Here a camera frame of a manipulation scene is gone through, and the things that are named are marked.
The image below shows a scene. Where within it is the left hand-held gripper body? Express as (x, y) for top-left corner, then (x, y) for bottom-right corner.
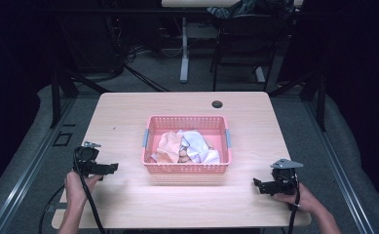
(73, 140), (102, 178)

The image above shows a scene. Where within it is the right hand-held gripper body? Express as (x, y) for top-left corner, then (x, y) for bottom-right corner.
(270, 158), (305, 196)

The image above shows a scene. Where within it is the person's right hand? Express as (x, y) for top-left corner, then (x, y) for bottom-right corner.
(272, 182), (322, 215)

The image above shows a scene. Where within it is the person's left hand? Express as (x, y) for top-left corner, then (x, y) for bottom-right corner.
(64, 171), (103, 213)

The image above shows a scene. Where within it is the peach crumpled paper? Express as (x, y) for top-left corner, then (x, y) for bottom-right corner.
(150, 131), (184, 164)

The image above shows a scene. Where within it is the white crumpled cloth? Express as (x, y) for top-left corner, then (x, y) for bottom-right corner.
(176, 129), (221, 165)

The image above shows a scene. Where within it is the brown crumpled paper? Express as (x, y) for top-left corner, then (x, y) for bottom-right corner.
(177, 145), (194, 164)

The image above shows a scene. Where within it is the pink plastic basket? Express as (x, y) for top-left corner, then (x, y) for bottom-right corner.
(141, 115), (233, 175)

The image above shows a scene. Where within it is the black diagonal floor bar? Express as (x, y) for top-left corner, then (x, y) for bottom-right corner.
(123, 63), (171, 93)

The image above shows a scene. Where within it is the short white desk foot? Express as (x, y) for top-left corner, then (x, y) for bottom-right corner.
(253, 65), (267, 84)

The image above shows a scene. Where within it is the white desk leg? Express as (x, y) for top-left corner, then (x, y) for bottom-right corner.
(179, 17), (191, 84)

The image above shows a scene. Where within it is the black chair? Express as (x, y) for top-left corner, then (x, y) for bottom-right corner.
(208, 12), (278, 93)

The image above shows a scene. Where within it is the teal patterned cloth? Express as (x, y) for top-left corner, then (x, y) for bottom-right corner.
(206, 0), (260, 20)

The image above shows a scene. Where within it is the white desk top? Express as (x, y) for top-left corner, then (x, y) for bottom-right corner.
(161, 0), (242, 9)

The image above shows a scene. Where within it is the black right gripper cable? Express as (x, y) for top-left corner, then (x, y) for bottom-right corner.
(286, 176), (301, 234)

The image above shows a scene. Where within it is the thick black left gripper cable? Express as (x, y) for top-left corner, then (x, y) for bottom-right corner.
(72, 147), (107, 234)

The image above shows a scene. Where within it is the aluminium floor rail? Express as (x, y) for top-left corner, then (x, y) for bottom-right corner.
(301, 99), (377, 234)
(0, 97), (78, 234)

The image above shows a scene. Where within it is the thin black looped cable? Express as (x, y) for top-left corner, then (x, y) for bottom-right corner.
(38, 183), (66, 234)

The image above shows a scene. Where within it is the black metal frame stand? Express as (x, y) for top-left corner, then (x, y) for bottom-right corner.
(268, 64), (328, 133)
(48, 19), (111, 130)

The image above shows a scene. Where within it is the bundle of floor cables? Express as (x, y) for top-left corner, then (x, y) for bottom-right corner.
(111, 41), (185, 67)

